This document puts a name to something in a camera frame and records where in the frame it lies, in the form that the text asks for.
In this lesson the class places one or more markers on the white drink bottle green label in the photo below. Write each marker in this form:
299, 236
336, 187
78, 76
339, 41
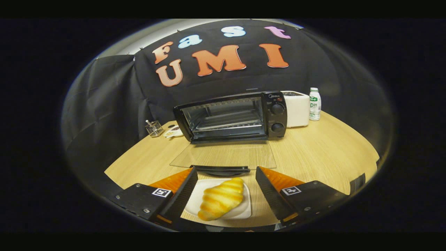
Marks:
315, 106

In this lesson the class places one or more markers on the yellow croissant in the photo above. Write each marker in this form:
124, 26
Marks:
221, 198

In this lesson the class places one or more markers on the black toaster oven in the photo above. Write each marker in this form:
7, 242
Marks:
277, 118

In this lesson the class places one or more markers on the white bread toaster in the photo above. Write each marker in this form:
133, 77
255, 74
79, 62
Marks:
298, 111

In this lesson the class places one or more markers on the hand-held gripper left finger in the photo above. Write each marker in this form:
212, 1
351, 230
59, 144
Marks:
184, 195

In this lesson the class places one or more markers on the white rectangular plate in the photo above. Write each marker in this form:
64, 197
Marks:
245, 207

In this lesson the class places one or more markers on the small white dish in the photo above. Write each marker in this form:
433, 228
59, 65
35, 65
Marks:
173, 132

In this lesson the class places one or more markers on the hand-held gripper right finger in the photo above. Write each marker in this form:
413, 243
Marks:
271, 197

